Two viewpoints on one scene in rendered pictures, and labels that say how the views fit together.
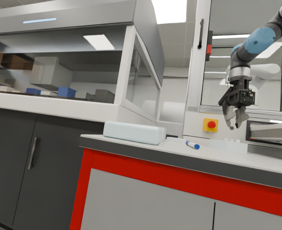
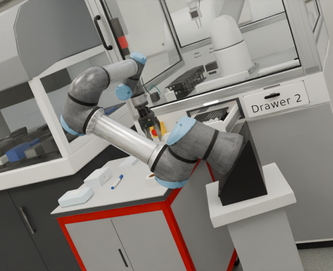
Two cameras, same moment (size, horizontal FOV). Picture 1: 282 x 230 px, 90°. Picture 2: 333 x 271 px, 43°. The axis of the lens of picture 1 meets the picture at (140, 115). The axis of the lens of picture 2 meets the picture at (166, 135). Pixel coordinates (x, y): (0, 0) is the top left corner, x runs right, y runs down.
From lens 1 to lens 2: 1.73 m
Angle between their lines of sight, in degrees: 23
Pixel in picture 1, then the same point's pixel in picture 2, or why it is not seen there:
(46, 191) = (58, 243)
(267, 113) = (198, 98)
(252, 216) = (121, 218)
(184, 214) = (104, 226)
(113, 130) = (63, 204)
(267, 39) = (125, 95)
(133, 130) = (71, 200)
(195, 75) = not seen: hidden behind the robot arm
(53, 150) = (42, 211)
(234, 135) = not seen: hidden behind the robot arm
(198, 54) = (113, 57)
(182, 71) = not seen: outside the picture
